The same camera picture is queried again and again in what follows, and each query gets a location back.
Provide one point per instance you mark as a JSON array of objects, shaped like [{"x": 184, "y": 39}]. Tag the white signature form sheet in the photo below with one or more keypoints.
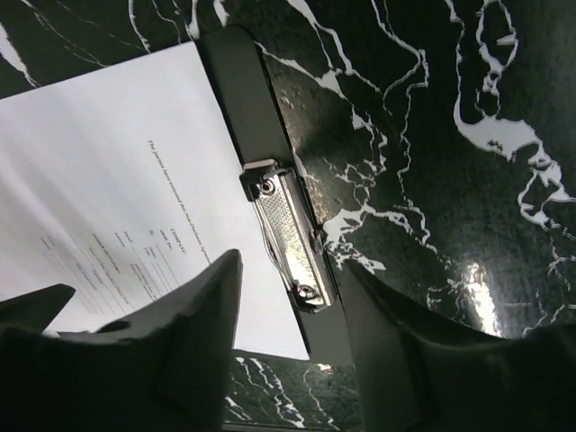
[{"x": 124, "y": 184}]

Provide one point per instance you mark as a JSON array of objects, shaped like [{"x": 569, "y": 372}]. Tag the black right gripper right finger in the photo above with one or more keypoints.
[{"x": 419, "y": 371}]

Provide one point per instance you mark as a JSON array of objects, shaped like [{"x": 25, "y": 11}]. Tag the black file folder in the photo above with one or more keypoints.
[{"x": 241, "y": 84}]

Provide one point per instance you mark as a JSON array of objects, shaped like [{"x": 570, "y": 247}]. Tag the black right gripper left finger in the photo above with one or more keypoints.
[{"x": 165, "y": 367}]

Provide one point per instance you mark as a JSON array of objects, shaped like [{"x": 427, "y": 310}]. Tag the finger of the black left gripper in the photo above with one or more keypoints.
[{"x": 36, "y": 310}]

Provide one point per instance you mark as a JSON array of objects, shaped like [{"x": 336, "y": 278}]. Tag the silver folder clip mechanism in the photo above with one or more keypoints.
[{"x": 292, "y": 241}]

